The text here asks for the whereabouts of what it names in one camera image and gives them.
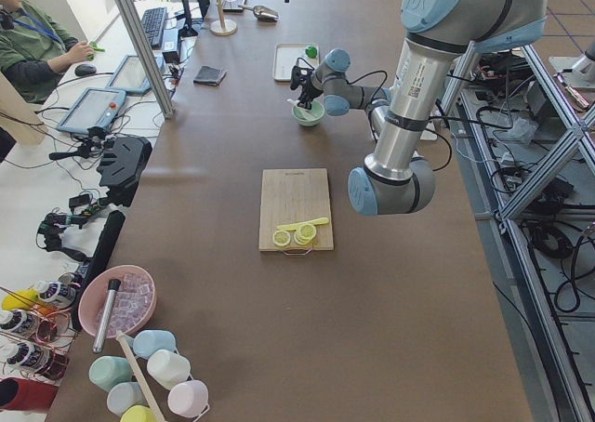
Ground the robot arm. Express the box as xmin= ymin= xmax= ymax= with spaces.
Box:
xmin=290 ymin=0 xmax=548 ymax=216

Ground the mint green bowl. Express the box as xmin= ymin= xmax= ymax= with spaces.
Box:
xmin=289 ymin=100 xmax=325 ymax=126

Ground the pink ice bowl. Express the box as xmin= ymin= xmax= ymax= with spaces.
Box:
xmin=78 ymin=265 xmax=157 ymax=338

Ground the metal scoop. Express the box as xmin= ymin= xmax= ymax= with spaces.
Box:
xmin=239 ymin=4 xmax=279 ymax=22

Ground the green lime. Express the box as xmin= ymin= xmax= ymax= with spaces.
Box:
xmin=304 ymin=46 xmax=318 ymax=59

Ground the cream rabbit tray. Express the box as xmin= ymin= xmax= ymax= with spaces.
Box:
xmin=272 ymin=43 xmax=320 ymax=82

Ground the wooden mug tree stand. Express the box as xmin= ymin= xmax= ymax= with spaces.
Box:
xmin=209 ymin=0 xmax=237 ymax=36

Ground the grey folded cloth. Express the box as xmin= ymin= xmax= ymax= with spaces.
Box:
xmin=192 ymin=65 xmax=227 ymax=86

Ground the wooden cutting board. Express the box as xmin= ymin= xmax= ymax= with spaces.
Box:
xmin=258 ymin=168 xmax=332 ymax=252

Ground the yellow plastic knife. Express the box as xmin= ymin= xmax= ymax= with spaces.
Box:
xmin=276 ymin=217 xmax=329 ymax=231

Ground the upper lemon slice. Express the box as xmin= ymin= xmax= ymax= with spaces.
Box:
xmin=294 ymin=225 xmax=317 ymax=245

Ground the lemon slice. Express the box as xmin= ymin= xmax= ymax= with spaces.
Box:
xmin=271 ymin=230 xmax=292 ymax=248
xmin=294 ymin=225 xmax=317 ymax=245

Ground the lower lemon slice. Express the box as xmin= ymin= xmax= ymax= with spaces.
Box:
xmin=271 ymin=230 xmax=292 ymax=248

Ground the black keyboard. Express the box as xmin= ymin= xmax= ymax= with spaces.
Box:
xmin=140 ymin=7 xmax=167 ymax=49

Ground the far teach pendant tablet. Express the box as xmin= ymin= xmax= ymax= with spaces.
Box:
xmin=106 ymin=55 xmax=151 ymax=96

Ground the teach pendant tablet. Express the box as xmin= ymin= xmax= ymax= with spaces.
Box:
xmin=56 ymin=88 xmax=126 ymax=135
xmin=106 ymin=55 xmax=151 ymax=96

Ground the near teach pendant tablet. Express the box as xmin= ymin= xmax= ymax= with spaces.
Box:
xmin=56 ymin=88 xmax=126 ymax=135

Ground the black computer mouse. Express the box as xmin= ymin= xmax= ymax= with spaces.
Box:
xmin=74 ymin=63 xmax=97 ymax=77

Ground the person in green jacket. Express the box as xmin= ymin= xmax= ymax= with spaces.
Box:
xmin=1 ymin=0 xmax=95 ymax=104

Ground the light blue cup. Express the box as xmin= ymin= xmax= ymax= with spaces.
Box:
xmin=133 ymin=329 xmax=177 ymax=360

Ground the white cup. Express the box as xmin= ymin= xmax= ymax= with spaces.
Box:
xmin=147 ymin=349 xmax=191 ymax=389

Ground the pink cup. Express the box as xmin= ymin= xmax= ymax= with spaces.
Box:
xmin=167 ymin=380 xmax=210 ymax=418

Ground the mint green cup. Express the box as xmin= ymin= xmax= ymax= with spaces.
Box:
xmin=88 ymin=356 xmax=133 ymax=392

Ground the yellow cup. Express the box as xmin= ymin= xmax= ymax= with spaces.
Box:
xmin=120 ymin=405 xmax=156 ymax=422

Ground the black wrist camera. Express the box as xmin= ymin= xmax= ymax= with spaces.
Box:
xmin=290 ymin=57 xmax=315 ymax=90

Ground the aluminium frame post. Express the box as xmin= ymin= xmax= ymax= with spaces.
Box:
xmin=114 ymin=0 xmax=175 ymax=119

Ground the black plastic bracket plate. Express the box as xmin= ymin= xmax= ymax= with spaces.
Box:
xmin=97 ymin=136 xmax=152 ymax=206

